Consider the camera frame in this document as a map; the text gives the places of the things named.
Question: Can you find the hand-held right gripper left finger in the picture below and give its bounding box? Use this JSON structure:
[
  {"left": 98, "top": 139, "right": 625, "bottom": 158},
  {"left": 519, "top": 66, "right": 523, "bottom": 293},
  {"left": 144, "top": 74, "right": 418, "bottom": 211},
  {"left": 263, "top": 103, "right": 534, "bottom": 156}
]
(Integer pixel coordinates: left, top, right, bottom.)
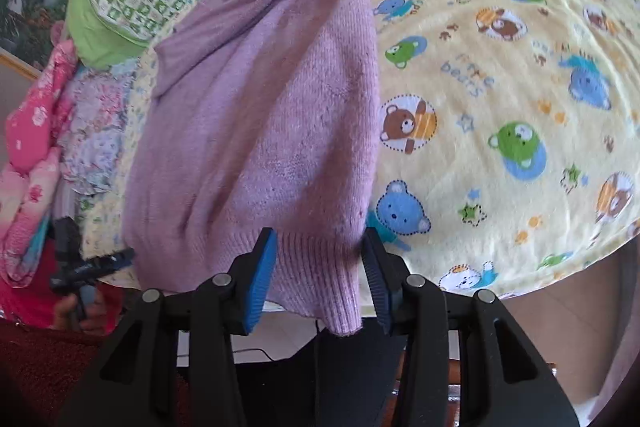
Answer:
[{"left": 57, "top": 227, "right": 278, "bottom": 427}]

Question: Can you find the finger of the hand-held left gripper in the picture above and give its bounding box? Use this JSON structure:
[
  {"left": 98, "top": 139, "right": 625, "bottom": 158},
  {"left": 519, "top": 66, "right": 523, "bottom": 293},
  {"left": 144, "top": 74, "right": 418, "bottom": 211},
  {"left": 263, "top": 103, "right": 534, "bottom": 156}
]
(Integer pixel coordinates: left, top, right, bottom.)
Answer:
[{"left": 75, "top": 248, "right": 136, "bottom": 282}]

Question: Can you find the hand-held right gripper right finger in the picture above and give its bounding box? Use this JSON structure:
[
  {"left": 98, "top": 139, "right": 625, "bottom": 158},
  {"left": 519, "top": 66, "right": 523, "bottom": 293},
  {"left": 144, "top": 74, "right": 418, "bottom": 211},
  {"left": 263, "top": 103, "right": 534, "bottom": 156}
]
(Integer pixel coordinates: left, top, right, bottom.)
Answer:
[{"left": 361, "top": 227, "right": 583, "bottom": 427}]

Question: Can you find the purple knitted sweater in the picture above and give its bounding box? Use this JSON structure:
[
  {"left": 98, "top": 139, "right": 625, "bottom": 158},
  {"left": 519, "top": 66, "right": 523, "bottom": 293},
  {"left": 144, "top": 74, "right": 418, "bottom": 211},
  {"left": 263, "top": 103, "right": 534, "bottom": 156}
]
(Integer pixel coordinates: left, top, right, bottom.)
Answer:
[{"left": 122, "top": 0, "right": 383, "bottom": 337}]

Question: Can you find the person's left hand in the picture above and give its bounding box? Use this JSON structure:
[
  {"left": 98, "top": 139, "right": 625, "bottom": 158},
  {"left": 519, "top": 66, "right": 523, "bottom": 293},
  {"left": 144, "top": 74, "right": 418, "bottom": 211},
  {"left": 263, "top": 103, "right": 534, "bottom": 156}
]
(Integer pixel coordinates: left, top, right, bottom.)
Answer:
[{"left": 54, "top": 291, "right": 108, "bottom": 333}]

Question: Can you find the lilac striped cloth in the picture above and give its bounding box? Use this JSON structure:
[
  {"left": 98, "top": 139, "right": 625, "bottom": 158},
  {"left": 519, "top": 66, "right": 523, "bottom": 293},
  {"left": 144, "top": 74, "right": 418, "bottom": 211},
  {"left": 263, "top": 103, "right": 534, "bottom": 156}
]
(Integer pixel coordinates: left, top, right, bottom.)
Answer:
[{"left": 52, "top": 177, "right": 83, "bottom": 228}]

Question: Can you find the person's red clothing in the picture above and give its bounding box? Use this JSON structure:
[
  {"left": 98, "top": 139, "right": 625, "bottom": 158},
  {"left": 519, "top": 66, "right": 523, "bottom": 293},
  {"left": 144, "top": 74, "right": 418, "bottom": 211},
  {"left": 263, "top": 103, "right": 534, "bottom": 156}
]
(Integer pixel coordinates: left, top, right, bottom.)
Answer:
[{"left": 0, "top": 247, "right": 123, "bottom": 333}]

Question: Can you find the dark red cloth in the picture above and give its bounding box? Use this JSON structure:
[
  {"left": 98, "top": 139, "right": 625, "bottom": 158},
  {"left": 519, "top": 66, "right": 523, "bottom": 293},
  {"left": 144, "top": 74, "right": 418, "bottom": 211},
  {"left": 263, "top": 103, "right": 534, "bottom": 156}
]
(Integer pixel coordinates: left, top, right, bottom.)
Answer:
[{"left": 0, "top": 322, "right": 191, "bottom": 427}]

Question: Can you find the pastel floral cloth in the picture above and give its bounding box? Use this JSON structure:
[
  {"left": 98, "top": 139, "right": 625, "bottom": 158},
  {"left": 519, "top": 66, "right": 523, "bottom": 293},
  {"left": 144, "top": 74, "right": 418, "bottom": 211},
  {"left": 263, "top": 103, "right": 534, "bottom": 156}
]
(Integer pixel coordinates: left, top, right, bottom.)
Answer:
[{"left": 55, "top": 57, "right": 143, "bottom": 198}]

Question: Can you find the pink floral quilt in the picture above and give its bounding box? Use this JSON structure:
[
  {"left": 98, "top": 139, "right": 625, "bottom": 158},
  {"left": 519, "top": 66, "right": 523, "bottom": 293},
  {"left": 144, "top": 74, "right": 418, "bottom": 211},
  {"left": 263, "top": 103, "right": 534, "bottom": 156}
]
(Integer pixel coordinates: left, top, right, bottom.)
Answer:
[{"left": 0, "top": 22, "right": 81, "bottom": 288}]

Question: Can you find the yellow bear printed blanket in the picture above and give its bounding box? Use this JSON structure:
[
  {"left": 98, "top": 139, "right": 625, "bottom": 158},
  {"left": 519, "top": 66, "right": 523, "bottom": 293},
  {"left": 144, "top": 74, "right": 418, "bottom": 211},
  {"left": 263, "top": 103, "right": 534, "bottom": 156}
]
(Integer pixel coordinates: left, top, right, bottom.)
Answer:
[{"left": 80, "top": 0, "right": 640, "bottom": 308}]

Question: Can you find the black cable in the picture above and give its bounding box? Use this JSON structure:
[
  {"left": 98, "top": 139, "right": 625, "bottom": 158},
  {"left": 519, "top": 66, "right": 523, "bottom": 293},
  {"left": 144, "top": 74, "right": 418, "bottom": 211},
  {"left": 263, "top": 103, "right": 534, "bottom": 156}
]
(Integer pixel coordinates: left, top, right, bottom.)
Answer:
[{"left": 235, "top": 346, "right": 282, "bottom": 362}]

